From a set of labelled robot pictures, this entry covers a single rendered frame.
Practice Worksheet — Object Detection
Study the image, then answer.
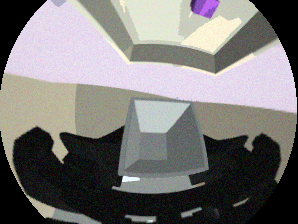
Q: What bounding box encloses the grey open-top square cup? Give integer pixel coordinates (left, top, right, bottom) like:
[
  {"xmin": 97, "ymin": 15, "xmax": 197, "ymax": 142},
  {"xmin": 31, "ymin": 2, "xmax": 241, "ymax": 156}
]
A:
[{"xmin": 117, "ymin": 97, "xmax": 209, "ymax": 179}]

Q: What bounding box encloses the small purple block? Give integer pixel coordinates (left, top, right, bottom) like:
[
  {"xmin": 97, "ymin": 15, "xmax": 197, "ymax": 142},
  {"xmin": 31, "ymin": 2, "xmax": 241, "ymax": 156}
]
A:
[{"xmin": 190, "ymin": 0, "xmax": 220, "ymax": 19}]

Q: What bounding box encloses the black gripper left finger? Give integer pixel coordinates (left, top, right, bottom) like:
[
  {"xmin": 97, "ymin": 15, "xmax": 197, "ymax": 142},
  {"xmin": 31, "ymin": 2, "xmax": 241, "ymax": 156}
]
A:
[{"xmin": 60, "ymin": 125, "xmax": 125, "ymax": 186}]

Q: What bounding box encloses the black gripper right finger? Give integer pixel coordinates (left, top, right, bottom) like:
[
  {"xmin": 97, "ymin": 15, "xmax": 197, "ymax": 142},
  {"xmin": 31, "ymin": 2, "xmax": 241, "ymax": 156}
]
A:
[{"xmin": 188, "ymin": 135, "xmax": 249, "ymax": 185}]

